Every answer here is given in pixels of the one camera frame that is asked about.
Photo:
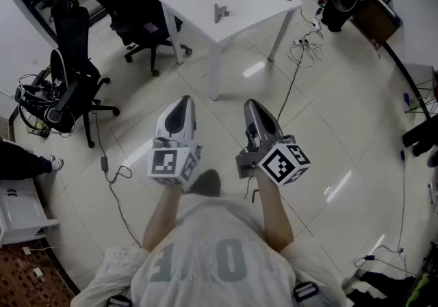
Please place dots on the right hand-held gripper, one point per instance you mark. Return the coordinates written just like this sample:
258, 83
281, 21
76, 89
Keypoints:
270, 148

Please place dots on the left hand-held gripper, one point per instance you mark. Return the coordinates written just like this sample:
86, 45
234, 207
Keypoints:
172, 128

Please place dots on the grey metal object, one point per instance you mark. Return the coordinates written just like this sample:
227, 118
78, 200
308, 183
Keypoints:
219, 12

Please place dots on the person's right forearm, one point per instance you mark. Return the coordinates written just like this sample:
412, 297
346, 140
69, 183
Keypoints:
273, 213

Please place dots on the person's left forearm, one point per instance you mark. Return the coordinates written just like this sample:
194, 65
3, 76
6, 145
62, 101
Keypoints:
164, 216

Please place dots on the person's dark shoe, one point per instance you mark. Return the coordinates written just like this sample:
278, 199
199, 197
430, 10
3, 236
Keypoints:
206, 182

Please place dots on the white power strip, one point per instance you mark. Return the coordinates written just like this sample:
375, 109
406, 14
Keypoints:
298, 43

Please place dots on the black mesh office chair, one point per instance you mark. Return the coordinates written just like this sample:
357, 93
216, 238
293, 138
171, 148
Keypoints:
73, 66

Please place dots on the person's white printed shirt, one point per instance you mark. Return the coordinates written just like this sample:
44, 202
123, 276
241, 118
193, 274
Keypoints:
205, 264

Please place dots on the white table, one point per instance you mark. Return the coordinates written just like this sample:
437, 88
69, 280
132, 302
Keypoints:
232, 4

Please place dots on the blue tool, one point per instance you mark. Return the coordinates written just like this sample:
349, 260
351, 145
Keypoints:
406, 97

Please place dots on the brown wooden box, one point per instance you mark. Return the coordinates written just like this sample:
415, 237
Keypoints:
376, 20

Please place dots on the white cabinet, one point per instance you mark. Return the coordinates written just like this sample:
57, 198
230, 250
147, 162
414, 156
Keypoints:
20, 210

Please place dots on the black bag with green trim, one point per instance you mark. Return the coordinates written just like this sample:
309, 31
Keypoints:
393, 286

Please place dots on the brown patterned rug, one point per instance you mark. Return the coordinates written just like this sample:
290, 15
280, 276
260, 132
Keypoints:
31, 278

